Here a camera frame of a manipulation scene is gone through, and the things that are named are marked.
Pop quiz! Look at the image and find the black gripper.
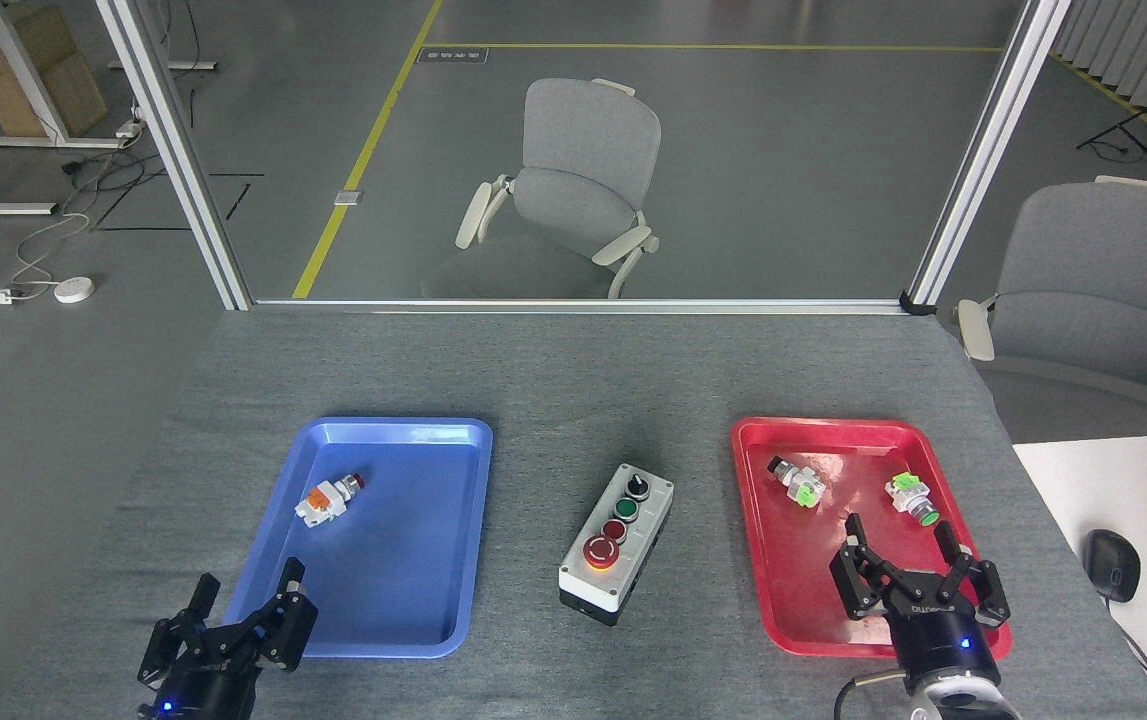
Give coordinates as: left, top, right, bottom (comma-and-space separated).
137, 557, 319, 720
829, 513, 1013, 695

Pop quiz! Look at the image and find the grey control box with buttons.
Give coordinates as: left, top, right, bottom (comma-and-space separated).
559, 463, 676, 628

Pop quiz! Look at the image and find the brown cardboard box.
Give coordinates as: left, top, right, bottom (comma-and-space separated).
0, 5, 109, 139

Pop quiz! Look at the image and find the red plastic tray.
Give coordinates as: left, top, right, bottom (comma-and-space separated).
730, 417, 1013, 662

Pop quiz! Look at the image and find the blue plastic tray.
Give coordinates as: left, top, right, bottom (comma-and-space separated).
221, 417, 494, 660

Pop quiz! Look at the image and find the black computer mouse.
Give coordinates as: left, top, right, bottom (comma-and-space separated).
1081, 528, 1142, 604

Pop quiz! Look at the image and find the white side table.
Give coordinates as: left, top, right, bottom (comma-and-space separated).
1011, 432, 1147, 720

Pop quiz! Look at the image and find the grey office chair, wide back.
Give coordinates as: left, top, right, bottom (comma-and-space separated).
953, 176, 1147, 444

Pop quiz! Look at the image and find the grey office chair, narrow back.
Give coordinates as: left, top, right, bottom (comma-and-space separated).
421, 78, 662, 301

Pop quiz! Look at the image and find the green-headed push button switch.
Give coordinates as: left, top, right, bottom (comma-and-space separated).
885, 472, 941, 528

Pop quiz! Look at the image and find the red-headed push button switch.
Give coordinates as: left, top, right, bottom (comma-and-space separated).
295, 474, 366, 530

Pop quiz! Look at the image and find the silver-headed switch with green clip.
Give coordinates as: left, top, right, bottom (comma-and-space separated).
767, 456, 826, 509

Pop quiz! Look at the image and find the white floor cable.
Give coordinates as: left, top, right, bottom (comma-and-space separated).
11, 210, 92, 297

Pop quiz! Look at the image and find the silver aluminium post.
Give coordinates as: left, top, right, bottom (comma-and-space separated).
900, 0, 1074, 317
96, 0, 254, 311

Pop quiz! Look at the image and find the silver aluminium rail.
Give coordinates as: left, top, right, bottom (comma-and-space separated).
251, 297, 909, 317

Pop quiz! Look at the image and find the white desk frame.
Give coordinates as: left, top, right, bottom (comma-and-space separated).
0, 0, 134, 216

